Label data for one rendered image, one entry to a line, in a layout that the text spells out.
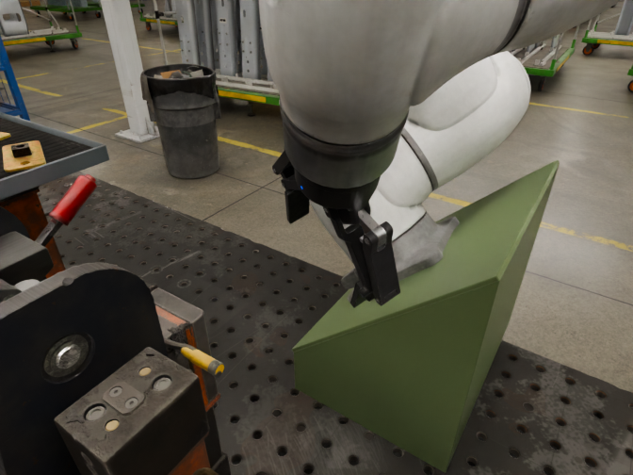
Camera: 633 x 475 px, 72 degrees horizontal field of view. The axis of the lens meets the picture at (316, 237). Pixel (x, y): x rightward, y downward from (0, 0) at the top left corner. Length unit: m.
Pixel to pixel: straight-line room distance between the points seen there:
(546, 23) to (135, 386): 0.33
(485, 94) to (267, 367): 0.59
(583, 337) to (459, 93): 1.65
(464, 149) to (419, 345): 0.31
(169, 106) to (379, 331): 2.68
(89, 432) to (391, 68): 0.26
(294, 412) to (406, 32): 0.67
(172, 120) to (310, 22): 2.98
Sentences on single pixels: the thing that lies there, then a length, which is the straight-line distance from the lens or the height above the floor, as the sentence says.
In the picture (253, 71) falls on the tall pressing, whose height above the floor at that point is 0.39.
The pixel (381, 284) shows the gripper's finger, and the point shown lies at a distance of 0.42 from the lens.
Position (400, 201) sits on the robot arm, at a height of 1.03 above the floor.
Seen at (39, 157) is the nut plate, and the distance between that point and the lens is 0.57.
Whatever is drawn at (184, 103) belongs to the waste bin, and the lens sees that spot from 3.11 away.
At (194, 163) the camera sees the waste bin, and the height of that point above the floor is 0.12.
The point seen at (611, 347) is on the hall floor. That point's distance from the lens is 2.22.
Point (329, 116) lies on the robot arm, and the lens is 0.26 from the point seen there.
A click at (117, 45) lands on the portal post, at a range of 4.21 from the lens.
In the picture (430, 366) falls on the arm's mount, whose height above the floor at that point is 0.90.
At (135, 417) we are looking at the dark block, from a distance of 0.30.
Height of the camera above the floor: 1.34
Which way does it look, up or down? 32 degrees down
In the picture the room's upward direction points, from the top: straight up
